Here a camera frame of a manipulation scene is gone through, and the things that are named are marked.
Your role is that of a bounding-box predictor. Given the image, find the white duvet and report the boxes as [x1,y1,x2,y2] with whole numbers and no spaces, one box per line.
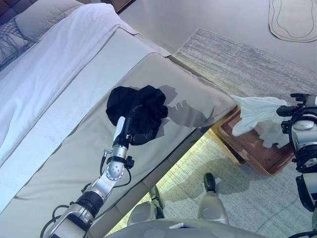
[0,3,118,159]

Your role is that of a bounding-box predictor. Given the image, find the small oval beige mat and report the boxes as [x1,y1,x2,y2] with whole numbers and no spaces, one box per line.
[268,0,317,43]

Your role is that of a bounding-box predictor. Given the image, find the grey robot torso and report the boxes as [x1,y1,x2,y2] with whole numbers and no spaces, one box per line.
[105,218,293,238]

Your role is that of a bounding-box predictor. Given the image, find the robot leg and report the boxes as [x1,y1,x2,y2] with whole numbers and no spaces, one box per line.
[127,185,166,227]
[197,173,230,225]

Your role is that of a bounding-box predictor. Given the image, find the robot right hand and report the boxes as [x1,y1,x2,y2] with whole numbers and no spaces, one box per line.
[276,93,317,119]

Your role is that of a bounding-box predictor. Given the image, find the grey patterned cushion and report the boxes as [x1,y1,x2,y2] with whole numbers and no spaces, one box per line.
[0,18,30,68]

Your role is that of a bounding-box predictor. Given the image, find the black garment with blue label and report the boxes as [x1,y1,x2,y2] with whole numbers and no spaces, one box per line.
[106,85,169,147]

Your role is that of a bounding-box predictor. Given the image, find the bed with beige bedspread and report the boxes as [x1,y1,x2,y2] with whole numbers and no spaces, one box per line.
[0,0,238,238]

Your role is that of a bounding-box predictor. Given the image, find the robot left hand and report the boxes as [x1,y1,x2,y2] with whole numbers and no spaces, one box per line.
[112,104,154,148]

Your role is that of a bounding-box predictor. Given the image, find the large grey striped rug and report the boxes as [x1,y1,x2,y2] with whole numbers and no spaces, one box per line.
[106,27,317,238]

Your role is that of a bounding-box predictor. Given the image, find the brown nightstand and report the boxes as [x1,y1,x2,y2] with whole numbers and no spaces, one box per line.
[114,0,137,13]

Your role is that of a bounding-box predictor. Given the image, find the robot right leg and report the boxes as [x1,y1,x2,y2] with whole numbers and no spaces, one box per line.
[197,173,230,225]

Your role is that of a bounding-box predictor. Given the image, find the brown wooden basket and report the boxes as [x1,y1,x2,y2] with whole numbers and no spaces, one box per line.
[217,105,297,178]

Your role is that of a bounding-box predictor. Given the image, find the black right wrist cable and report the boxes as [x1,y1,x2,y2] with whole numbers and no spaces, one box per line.
[287,113,304,154]

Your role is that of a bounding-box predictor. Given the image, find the robot left leg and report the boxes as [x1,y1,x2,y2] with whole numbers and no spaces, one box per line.
[127,185,166,227]

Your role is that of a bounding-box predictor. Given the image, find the white printed garment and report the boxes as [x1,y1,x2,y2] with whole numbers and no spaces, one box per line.
[230,95,294,150]

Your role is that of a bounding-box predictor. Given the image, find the pale grey blanket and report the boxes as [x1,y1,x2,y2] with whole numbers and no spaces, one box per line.
[0,26,172,196]

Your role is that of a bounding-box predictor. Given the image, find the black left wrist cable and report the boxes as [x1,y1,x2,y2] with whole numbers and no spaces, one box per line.
[100,148,132,187]

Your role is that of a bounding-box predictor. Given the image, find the beige pillow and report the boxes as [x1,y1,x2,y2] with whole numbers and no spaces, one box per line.
[15,0,84,42]

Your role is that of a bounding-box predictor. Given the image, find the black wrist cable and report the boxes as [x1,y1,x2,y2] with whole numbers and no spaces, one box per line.
[100,148,132,187]
[287,113,304,154]

